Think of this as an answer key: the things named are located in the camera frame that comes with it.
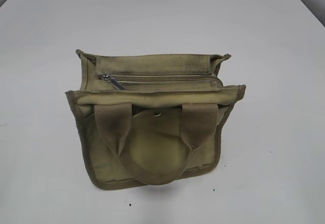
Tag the silver zipper pull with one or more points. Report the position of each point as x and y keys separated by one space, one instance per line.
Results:
x=111 y=80

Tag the yellow canvas bag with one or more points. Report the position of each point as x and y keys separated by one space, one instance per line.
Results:
x=165 y=126

